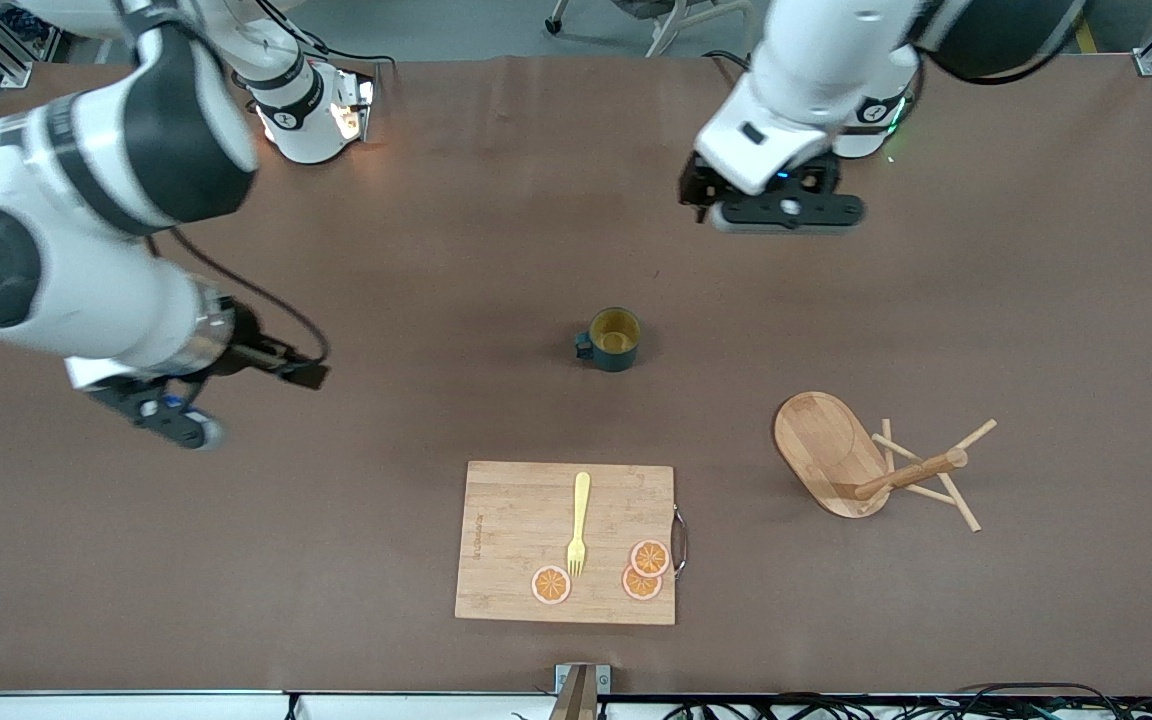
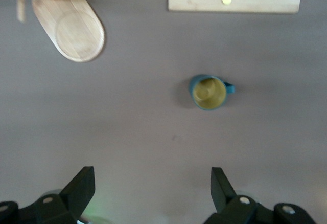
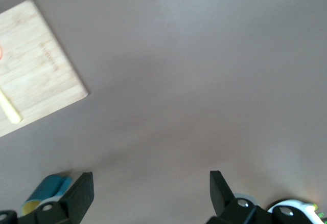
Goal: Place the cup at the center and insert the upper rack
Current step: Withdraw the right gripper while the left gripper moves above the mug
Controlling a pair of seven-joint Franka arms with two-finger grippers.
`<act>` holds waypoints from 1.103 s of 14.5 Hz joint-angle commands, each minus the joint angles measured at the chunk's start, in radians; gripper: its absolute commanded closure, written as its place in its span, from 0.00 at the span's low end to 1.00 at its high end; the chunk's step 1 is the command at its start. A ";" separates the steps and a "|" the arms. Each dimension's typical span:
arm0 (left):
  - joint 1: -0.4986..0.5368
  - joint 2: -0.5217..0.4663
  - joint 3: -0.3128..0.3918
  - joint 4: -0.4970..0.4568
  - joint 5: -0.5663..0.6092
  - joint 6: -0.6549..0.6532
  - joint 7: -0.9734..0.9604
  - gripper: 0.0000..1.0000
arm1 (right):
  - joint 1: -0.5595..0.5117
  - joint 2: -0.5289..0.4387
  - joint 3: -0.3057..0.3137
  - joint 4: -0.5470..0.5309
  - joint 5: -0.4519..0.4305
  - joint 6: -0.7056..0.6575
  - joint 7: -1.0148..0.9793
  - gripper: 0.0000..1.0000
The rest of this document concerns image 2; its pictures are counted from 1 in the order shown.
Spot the teal mug yellow inside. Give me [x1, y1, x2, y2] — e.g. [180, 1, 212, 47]
[188, 74, 236, 111]

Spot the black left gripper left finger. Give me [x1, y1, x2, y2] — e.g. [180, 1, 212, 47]
[0, 166, 96, 224]

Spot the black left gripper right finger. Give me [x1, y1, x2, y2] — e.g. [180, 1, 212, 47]
[204, 167, 317, 224]

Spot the wooden mug tree rack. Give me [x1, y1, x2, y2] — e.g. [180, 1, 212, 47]
[10, 0, 106, 63]

